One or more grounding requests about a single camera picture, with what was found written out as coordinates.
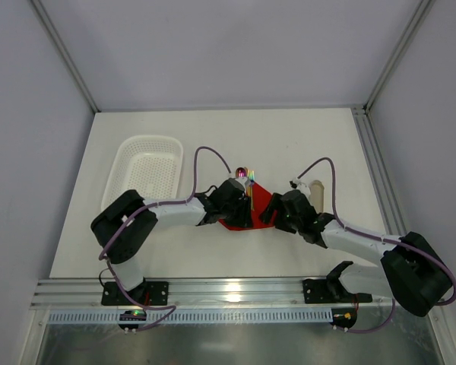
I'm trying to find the right black connector box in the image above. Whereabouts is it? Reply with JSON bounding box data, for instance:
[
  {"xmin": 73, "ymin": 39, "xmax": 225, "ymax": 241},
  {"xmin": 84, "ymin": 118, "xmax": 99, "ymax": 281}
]
[{"xmin": 330, "ymin": 307, "xmax": 357, "ymax": 330}]

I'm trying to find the white slotted cable duct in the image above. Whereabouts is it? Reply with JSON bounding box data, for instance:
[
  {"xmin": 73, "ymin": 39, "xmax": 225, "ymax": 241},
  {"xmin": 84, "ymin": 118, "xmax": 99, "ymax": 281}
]
[{"xmin": 47, "ymin": 308, "xmax": 332, "ymax": 325}]

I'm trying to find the aluminium frame post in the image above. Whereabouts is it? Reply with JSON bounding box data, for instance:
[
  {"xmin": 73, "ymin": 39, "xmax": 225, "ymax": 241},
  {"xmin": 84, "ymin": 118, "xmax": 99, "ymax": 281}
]
[
  {"xmin": 29, "ymin": 0, "xmax": 100, "ymax": 114},
  {"xmin": 363, "ymin": 0, "xmax": 435, "ymax": 113}
]

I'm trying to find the beige oblong utensil tray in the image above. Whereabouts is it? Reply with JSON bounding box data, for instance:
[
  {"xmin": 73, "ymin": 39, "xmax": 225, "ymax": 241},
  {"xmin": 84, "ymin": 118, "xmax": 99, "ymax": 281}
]
[{"xmin": 309, "ymin": 180, "xmax": 325, "ymax": 213}]

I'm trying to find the iridescent rainbow spoon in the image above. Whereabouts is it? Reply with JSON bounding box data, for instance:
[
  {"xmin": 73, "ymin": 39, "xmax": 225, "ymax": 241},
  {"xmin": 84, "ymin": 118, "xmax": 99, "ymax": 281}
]
[{"xmin": 235, "ymin": 167, "xmax": 249, "ymax": 178}]

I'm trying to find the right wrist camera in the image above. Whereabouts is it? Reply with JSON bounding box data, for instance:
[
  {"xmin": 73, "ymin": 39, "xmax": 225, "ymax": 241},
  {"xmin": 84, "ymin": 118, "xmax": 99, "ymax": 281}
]
[{"xmin": 290, "ymin": 178, "xmax": 310, "ymax": 195}]

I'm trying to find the aluminium right side rail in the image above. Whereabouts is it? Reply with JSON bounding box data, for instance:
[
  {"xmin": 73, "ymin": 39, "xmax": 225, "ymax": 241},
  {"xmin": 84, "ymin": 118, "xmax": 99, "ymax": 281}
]
[{"xmin": 351, "ymin": 106, "xmax": 409, "ymax": 236}]

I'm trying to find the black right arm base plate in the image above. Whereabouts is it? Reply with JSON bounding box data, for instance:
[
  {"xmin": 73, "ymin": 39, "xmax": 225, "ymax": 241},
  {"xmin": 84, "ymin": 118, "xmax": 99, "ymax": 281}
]
[{"xmin": 302, "ymin": 278, "xmax": 372, "ymax": 304}]

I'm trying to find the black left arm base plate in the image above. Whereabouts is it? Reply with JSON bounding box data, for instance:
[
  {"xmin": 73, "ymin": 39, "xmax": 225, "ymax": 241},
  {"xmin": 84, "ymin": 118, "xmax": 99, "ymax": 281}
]
[{"xmin": 101, "ymin": 281, "xmax": 169, "ymax": 306}]

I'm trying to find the aluminium front rail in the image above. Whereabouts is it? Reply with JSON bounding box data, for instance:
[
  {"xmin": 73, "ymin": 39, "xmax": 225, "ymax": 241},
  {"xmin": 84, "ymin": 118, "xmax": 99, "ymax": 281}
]
[{"xmin": 30, "ymin": 277, "xmax": 391, "ymax": 309}]

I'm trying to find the iridescent rainbow fork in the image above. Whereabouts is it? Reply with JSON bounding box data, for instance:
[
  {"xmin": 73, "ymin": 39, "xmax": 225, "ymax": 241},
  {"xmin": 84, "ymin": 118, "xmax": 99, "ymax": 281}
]
[{"xmin": 247, "ymin": 169, "xmax": 257, "ymax": 210}]

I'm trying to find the left aluminium frame post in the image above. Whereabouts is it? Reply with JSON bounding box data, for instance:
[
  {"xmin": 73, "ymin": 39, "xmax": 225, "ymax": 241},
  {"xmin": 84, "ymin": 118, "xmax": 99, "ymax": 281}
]
[{"xmin": 29, "ymin": 0, "xmax": 100, "ymax": 114}]

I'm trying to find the black connector box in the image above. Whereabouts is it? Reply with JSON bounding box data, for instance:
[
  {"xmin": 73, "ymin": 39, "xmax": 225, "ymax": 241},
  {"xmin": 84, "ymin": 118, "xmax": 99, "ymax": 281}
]
[
  {"xmin": 330, "ymin": 307, "xmax": 357, "ymax": 330},
  {"xmin": 118, "ymin": 309, "xmax": 147, "ymax": 334}
]

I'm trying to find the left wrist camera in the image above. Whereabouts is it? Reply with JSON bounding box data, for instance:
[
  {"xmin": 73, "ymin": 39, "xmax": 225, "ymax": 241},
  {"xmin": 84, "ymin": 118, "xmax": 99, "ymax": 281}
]
[{"xmin": 235, "ymin": 176, "xmax": 252, "ymax": 189}]

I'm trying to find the aluminium rail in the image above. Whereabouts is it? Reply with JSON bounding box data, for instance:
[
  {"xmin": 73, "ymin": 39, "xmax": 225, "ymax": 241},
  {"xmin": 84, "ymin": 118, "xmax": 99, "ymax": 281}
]
[
  {"xmin": 351, "ymin": 106, "xmax": 409, "ymax": 236},
  {"xmin": 30, "ymin": 277, "xmax": 391, "ymax": 309}
]

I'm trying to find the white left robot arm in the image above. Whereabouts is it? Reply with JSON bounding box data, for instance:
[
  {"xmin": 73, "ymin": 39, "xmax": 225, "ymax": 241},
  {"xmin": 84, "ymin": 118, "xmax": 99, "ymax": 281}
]
[{"xmin": 90, "ymin": 177, "xmax": 250, "ymax": 303}]

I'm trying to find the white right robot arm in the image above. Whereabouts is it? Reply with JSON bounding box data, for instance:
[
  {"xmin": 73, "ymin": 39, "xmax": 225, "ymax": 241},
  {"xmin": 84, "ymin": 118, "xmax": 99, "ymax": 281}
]
[{"xmin": 260, "ymin": 189, "xmax": 455, "ymax": 317}]

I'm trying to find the red paper napkin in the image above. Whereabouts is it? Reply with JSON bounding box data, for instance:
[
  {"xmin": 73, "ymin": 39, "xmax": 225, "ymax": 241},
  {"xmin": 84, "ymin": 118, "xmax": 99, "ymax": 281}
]
[{"xmin": 225, "ymin": 182, "xmax": 274, "ymax": 231}]

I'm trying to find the gold knife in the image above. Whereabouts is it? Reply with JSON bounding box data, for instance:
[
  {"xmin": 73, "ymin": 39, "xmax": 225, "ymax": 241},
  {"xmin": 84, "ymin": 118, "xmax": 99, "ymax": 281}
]
[{"xmin": 246, "ymin": 169, "xmax": 256, "ymax": 211}]

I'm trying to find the white perforated plastic basket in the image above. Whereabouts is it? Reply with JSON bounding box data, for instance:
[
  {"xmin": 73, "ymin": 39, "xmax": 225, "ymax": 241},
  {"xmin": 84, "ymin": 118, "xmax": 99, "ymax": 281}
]
[{"xmin": 101, "ymin": 135, "xmax": 183, "ymax": 210}]

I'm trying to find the right aluminium frame post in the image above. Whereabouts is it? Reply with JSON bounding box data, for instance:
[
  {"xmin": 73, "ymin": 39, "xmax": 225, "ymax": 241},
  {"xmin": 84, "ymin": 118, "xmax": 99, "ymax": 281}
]
[{"xmin": 363, "ymin": 0, "xmax": 435, "ymax": 113}]

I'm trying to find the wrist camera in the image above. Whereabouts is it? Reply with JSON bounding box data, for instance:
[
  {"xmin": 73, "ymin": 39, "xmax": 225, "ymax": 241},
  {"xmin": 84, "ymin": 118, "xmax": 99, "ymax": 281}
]
[
  {"xmin": 235, "ymin": 176, "xmax": 252, "ymax": 189},
  {"xmin": 290, "ymin": 178, "xmax": 310, "ymax": 195}
]

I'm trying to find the left black connector box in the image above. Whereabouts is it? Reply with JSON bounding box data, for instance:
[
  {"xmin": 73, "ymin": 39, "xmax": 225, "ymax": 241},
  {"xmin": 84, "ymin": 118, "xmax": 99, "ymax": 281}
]
[{"xmin": 118, "ymin": 309, "xmax": 147, "ymax": 334}]

